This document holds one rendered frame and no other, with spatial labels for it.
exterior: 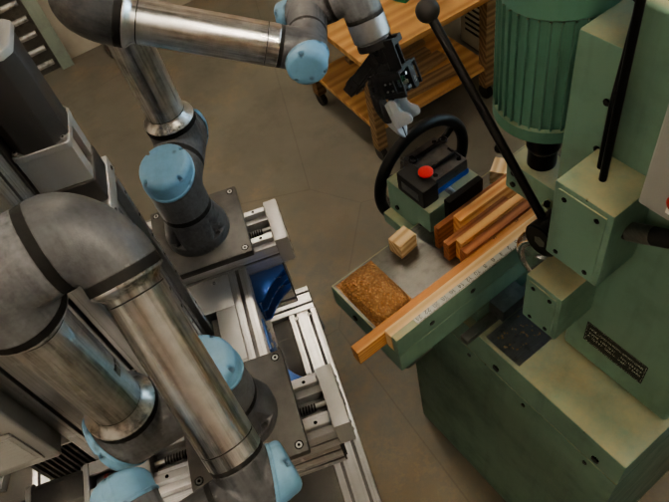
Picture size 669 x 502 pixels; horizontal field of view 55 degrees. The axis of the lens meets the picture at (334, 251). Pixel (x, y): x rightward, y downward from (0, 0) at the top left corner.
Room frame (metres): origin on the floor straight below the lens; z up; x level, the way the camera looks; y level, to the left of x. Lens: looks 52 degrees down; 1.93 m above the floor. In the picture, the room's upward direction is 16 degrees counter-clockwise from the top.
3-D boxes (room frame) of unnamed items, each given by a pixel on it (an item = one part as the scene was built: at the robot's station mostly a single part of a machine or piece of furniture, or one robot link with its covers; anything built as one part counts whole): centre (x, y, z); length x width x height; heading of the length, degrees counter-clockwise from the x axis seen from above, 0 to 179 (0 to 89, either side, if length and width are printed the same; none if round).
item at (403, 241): (0.77, -0.14, 0.92); 0.04 x 0.03 x 0.04; 120
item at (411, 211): (0.88, -0.24, 0.91); 0.15 x 0.14 x 0.09; 114
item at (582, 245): (0.49, -0.35, 1.22); 0.09 x 0.08 x 0.15; 24
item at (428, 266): (0.81, -0.27, 0.87); 0.61 x 0.30 x 0.06; 114
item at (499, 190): (0.79, -0.32, 0.94); 0.18 x 0.02 x 0.07; 114
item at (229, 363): (0.56, 0.27, 0.98); 0.13 x 0.12 x 0.14; 109
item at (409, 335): (0.67, -0.33, 0.93); 0.60 x 0.02 x 0.06; 114
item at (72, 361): (0.51, 0.39, 1.19); 0.15 x 0.12 x 0.55; 109
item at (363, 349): (0.70, -0.29, 0.92); 0.67 x 0.02 x 0.04; 114
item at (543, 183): (0.73, -0.40, 1.03); 0.14 x 0.07 x 0.09; 24
